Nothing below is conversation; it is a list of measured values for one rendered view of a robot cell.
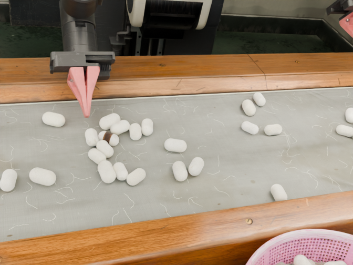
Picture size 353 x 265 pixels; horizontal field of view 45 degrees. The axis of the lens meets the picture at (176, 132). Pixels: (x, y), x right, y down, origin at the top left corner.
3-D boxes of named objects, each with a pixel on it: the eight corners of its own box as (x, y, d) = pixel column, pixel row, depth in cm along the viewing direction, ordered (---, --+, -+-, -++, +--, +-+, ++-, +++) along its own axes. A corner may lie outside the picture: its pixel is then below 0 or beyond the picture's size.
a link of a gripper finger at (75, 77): (120, 109, 68) (113, 54, 70) (73, 111, 66) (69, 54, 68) (112, 120, 74) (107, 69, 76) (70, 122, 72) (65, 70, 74)
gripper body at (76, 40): (116, 61, 70) (111, 20, 71) (51, 62, 67) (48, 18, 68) (110, 75, 76) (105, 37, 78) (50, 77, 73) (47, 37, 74)
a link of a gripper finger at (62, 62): (104, 110, 67) (99, 54, 69) (57, 112, 65) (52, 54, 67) (99, 121, 74) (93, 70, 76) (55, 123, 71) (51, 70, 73)
